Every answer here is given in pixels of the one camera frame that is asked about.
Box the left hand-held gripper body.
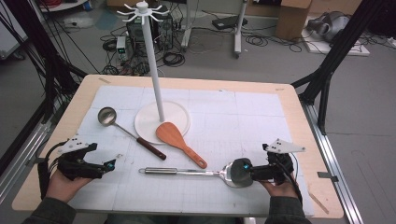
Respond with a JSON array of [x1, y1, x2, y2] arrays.
[[55, 134, 105, 182]]

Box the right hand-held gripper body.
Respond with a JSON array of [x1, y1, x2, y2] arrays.
[[250, 138, 306, 185]]

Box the steel ladle with wooden handle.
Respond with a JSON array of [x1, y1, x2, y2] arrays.
[[97, 106, 167, 161]]

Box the stainless steel spatula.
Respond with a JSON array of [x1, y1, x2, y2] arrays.
[[138, 160, 255, 189]]

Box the wooden rice spatula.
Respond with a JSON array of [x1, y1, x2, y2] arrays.
[[155, 121, 208, 170]]

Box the white utensil rack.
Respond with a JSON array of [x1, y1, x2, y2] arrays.
[[116, 0, 191, 146]]

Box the person's right hand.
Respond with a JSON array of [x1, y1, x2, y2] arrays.
[[260, 179, 301, 200]]

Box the person's left hand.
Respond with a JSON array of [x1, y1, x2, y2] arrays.
[[46, 169, 95, 203]]

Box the white grid mat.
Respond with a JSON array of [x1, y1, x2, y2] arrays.
[[67, 85, 316, 217]]

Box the small white power supply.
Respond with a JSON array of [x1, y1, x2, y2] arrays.
[[116, 35, 129, 62]]

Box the white cabinet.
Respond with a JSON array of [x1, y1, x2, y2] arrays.
[[0, 3, 29, 61]]

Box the black computer tower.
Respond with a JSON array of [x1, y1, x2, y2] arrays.
[[126, 12, 174, 51]]

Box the white floor board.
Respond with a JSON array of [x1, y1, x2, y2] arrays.
[[302, 29, 371, 57]]

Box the white metal stand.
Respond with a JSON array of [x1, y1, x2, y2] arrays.
[[181, 0, 196, 51], [233, 0, 249, 59]]

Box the white round table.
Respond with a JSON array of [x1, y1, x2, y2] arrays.
[[38, 0, 89, 13]]

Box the cardboard box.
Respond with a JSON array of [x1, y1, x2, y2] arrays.
[[275, 0, 313, 41]]

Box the flat black case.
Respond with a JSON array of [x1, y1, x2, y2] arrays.
[[212, 15, 248, 31]]

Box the grey bag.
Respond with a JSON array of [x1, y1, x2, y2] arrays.
[[306, 11, 351, 43]]

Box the right hand-held gripper cable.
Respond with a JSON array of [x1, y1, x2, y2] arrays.
[[278, 153, 304, 206]]

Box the aluminium rail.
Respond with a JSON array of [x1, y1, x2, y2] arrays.
[[300, 102, 364, 224], [0, 120, 52, 203]]

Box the black metal frame with cables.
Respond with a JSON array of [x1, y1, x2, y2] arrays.
[[0, 0, 89, 123]]

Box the coiled black cable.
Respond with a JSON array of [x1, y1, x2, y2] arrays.
[[163, 51, 187, 68]]

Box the tangled black floor cables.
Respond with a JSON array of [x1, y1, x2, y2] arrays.
[[245, 31, 304, 54]]

